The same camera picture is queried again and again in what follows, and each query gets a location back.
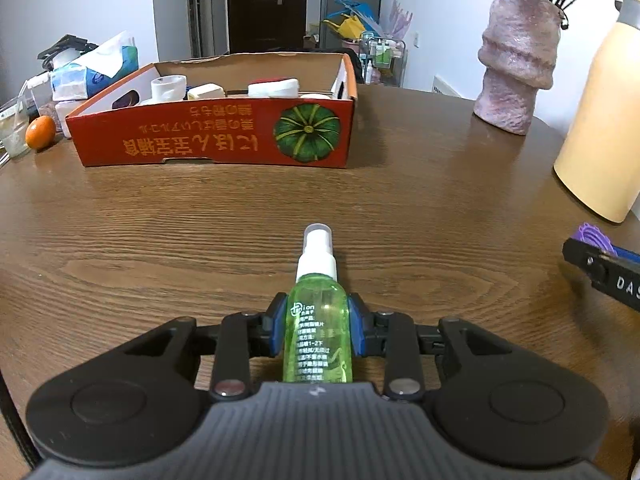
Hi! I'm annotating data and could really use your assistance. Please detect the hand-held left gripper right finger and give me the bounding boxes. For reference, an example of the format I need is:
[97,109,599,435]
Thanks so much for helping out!
[347,292,521,402]

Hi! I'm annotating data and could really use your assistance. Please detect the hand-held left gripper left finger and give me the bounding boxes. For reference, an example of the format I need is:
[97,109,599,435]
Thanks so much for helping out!
[119,292,289,402]

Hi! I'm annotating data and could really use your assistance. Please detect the purple ridged ring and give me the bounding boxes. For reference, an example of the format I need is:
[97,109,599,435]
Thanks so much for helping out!
[574,222,621,256]

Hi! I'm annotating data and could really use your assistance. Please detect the green spray bottle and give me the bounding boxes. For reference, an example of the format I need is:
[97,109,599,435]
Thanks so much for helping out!
[281,223,355,385]

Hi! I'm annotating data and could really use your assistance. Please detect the red cardboard box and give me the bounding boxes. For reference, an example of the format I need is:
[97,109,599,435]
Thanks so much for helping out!
[66,52,358,170]

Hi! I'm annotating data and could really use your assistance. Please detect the red lint brush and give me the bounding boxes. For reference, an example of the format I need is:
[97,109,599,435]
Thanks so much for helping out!
[247,77,302,98]

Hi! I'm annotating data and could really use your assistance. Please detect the small white toothpick jar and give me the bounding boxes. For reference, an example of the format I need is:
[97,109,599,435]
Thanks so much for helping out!
[187,84,226,101]

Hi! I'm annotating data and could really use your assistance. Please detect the translucent tape roll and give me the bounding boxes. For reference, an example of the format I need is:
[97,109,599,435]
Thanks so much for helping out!
[150,75,188,106]

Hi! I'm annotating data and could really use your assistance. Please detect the yellow thermos jug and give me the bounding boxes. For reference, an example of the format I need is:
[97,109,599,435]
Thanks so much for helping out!
[552,0,640,225]

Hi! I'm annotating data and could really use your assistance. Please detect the pink textured vase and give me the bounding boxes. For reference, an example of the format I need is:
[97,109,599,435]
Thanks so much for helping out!
[472,0,560,136]

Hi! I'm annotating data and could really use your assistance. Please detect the black bag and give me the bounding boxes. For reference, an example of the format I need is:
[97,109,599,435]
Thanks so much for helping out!
[272,47,366,83]

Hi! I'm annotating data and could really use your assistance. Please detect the purple tissue pack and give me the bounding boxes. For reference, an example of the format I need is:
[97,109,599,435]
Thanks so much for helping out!
[55,100,88,138]

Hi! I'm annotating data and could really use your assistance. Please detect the yellow bag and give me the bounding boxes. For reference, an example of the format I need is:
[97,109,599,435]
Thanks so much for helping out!
[324,15,365,41]

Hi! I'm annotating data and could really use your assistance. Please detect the purple fan decoration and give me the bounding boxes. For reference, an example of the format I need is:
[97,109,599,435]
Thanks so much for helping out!
[387,0,415,41]

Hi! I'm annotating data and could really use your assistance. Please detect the orange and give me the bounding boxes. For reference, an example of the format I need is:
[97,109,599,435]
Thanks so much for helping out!
[26,115,57,151]

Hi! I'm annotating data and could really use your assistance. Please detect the blue tissue pack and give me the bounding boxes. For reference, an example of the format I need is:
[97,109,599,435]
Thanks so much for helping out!
[50,31,140,102]

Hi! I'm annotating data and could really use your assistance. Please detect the dark brown door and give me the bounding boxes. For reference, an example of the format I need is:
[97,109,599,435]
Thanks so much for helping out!
[227,0,308,56]

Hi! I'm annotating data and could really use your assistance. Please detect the blue bag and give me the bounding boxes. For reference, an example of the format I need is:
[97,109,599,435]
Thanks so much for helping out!
[334,0,376,23]

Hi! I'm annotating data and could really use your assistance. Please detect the clear glass cup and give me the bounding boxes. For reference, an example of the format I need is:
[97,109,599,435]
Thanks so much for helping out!
[0,95,32,157]

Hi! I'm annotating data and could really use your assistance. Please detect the clear food container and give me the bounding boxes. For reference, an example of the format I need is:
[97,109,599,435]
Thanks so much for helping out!
[25,72,57,121]

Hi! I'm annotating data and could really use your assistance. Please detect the grey side door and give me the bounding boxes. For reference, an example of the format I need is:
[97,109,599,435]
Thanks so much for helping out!
[187,0,216,58]

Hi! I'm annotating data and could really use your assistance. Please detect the white drinking straw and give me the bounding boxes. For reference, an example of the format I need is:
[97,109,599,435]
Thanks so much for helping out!
[15,80,29,126]

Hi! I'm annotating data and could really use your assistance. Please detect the black plastic parts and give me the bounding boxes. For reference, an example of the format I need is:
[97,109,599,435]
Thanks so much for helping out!
[37,35,98,61]

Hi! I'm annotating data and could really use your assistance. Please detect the wire cart with bottles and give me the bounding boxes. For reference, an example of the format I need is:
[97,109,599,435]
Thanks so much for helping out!
[360,31,408,87]

